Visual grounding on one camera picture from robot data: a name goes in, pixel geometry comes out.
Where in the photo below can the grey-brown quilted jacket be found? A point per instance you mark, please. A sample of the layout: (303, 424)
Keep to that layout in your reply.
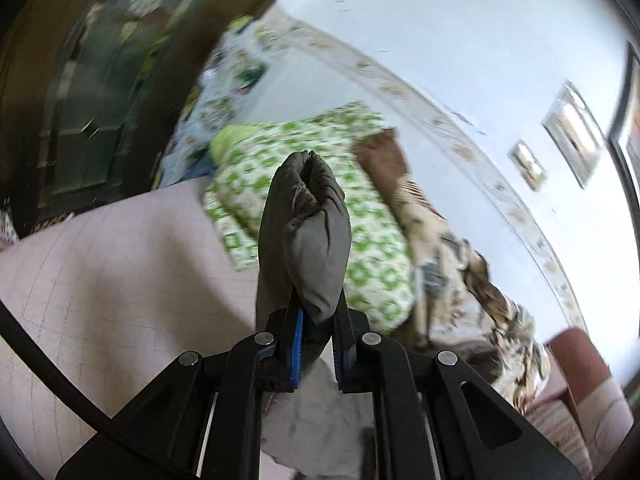
(300, 220)

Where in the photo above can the green and white patterned pillow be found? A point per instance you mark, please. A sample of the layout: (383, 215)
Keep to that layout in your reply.
(375, 260)

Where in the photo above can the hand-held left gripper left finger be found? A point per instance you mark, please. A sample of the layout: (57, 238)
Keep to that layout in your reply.
(298, 350)

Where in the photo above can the silver picture frame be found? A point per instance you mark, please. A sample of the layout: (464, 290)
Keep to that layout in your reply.
(575, 130)

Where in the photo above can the beige leaf print blanket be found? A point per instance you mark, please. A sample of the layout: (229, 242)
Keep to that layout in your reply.
(450, 260)

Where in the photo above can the reddish brown cushion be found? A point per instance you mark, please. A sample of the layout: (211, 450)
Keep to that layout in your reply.
(575, 360)

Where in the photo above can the white floral printed cloth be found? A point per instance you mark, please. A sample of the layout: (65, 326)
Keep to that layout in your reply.
(220, 105)

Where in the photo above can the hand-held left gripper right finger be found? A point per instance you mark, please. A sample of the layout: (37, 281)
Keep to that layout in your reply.
(342, 360)

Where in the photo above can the brown cloth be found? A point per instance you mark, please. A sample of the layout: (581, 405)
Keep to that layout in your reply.
(385, 160)

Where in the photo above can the small wall switch plate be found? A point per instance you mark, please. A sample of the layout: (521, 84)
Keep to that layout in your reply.
(528, 165)

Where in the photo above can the dark picture frame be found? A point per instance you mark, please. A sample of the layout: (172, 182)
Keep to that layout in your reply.
(625, 140)

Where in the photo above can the pink quilted bed sheet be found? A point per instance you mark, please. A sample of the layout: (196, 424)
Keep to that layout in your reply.
(125, 285)

